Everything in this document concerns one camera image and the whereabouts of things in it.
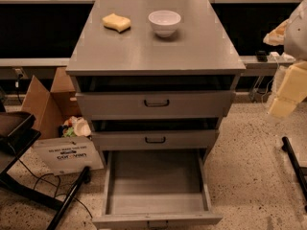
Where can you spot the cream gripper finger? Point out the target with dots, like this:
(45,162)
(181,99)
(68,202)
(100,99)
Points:
(276,36)
(291,91)

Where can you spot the black charger on ledge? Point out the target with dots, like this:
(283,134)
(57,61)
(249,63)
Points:
(261,56)

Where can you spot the grey middle drawer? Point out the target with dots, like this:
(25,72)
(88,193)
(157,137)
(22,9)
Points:
(155,140)

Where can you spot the black bar at right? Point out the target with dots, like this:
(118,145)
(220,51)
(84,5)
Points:
(300,172)

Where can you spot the grey drawer cabinet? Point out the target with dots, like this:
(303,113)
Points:
(198,56)

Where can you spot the grey bottom drawer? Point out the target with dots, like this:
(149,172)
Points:
(155,189)

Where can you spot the toys in box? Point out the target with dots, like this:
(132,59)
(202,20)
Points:
(74,127)

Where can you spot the white bowl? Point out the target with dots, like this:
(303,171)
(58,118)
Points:
(164,23)

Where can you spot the yellow sponge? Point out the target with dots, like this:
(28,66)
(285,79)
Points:
(116,22)

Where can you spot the white power adapter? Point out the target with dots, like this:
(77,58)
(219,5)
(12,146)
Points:
(281,57)

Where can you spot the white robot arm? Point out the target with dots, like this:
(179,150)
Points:
(295,40)

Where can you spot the grey drawer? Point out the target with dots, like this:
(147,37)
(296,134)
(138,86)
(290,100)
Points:
(155,189)
(155,140)
(154,105)

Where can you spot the grey top drawer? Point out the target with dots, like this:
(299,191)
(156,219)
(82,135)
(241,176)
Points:
(154,105)

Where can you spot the brown cardboard box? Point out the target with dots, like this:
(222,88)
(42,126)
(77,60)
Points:
(62,155)

